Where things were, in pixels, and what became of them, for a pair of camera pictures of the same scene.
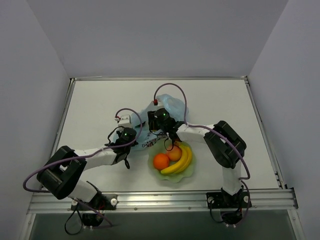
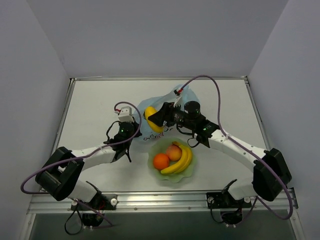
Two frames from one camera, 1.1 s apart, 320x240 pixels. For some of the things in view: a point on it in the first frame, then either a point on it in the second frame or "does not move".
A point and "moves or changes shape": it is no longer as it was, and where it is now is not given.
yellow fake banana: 183,163 does not move
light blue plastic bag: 175,107 moves or changes shape
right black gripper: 152,122 → 169,113
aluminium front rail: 286,199 does not move
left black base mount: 99,202 does not move
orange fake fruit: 161,161 does not move
